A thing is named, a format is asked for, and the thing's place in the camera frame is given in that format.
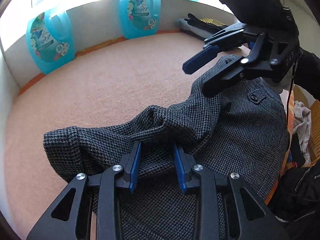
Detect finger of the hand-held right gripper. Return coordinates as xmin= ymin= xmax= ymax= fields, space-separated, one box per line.
xmin=182 ymin=22 xmax=253 ymax=75
xmin=201 ymin=33 xmax=281 ymax=98

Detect grey houndstooth pants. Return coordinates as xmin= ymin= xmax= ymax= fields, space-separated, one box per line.
xmin=43 ymin=54 xmax=291 ymax=240

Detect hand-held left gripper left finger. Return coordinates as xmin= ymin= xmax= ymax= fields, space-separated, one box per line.
xmin=26 ymin=141 xmax=142 ymax=240

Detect black glove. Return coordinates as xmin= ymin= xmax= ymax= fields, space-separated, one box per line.
xmin=174 ymin=13 xmax=231 ymax=41

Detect yellow black patterned cloth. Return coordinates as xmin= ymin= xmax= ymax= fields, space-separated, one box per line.
xmin=201 ymin=17 xmax=226 ymax=27

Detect peach fabric mat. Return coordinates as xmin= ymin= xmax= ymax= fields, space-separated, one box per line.
xmin=5 ymin=29 xmax=253 ymax=240

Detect white crumpled cloth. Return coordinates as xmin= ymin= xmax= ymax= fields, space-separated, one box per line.
xmin=292 ymin=100 xmax=312 ymax=161

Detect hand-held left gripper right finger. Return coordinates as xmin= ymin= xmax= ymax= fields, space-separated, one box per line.
xmin=173 ymin=144 xmax=291 ymax=240

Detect black cable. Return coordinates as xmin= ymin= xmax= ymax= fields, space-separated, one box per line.
xmin=286 ymin=59 xmax=298 ymax=123

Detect white cardboard barrier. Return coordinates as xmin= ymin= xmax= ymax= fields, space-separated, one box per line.
xmin=0 ymin=0 xmax=240 ymax=230

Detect black jacket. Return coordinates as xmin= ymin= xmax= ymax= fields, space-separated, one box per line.
xmin=269 ymin=164 xmax=320 ymax=240

